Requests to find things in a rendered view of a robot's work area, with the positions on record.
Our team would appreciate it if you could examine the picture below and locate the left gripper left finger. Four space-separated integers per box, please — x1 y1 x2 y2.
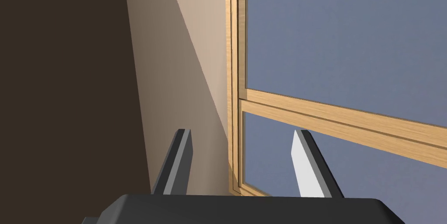
151 128 194 196

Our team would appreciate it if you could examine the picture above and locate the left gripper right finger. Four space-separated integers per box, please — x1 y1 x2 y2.
291 129 345 199

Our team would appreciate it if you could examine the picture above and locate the wooden framed window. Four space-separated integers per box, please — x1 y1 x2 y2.
225 0 447 199

